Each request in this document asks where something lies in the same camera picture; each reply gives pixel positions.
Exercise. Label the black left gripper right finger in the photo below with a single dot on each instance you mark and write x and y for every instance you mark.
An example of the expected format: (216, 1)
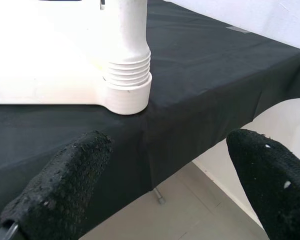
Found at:
(272, 190)

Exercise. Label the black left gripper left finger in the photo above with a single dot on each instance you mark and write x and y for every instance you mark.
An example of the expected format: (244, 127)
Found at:
(65, 185)

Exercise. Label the white plastic table leg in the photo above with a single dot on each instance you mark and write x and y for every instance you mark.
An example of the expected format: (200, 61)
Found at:
(132, 37)

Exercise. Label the white plastic table top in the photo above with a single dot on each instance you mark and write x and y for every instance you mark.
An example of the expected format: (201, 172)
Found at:
(52, 62)

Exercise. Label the black table cloth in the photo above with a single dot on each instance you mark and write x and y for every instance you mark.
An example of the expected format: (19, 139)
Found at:
(202, 87)

